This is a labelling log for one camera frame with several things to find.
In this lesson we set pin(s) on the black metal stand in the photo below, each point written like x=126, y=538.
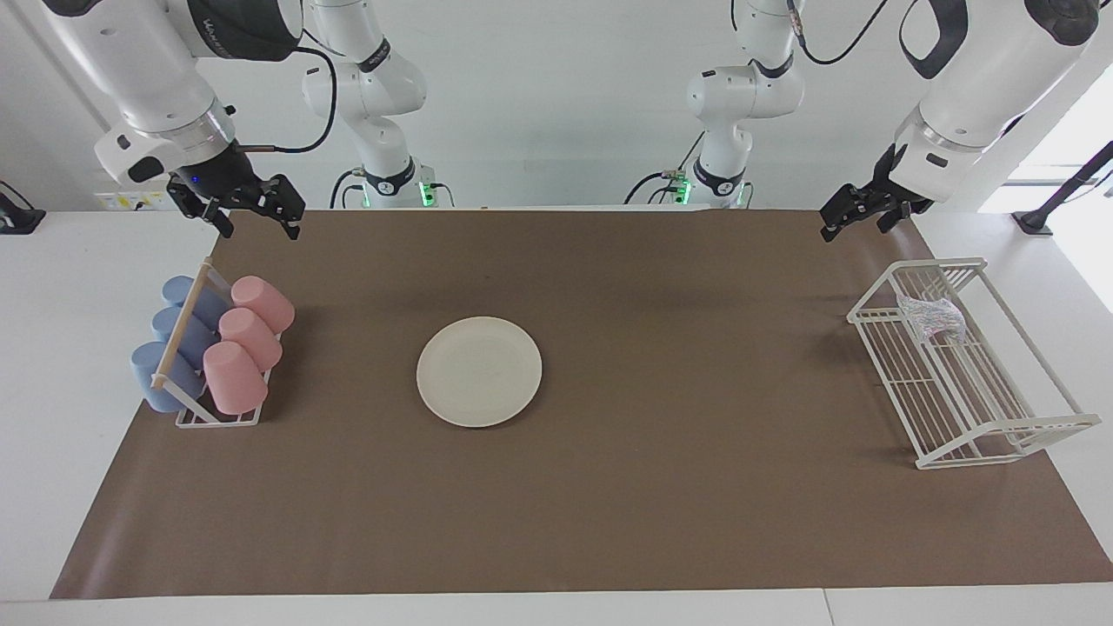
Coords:
x=1065, y=193

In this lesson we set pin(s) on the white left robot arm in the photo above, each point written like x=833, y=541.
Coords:
x=983, y=78

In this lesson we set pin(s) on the white wall socket box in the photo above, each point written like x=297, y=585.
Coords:
x=122, y=202

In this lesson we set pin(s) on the black clamp mount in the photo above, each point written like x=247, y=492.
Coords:
x=17, y=217

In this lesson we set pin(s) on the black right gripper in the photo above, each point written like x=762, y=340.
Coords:
x=217, y=178

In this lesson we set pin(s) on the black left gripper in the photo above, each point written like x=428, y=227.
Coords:
x=887, y=187

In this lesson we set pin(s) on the brown table mat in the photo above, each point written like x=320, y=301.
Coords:
x=652, y=504

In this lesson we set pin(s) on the plastic wrapper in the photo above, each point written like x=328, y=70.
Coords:
x=932, y=318

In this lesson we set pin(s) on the blue plastic cup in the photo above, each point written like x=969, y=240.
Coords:
x=148, y=374
x=196, y=339
x=209, y=304

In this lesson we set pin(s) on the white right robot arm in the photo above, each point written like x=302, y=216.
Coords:
x=130, y=69

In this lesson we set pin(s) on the cream round plate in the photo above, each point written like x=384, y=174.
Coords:
x=478, y=372

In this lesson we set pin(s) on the pink plastic cup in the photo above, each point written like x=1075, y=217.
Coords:
x=265, y=303
x=235, y=378
x=252, y=339

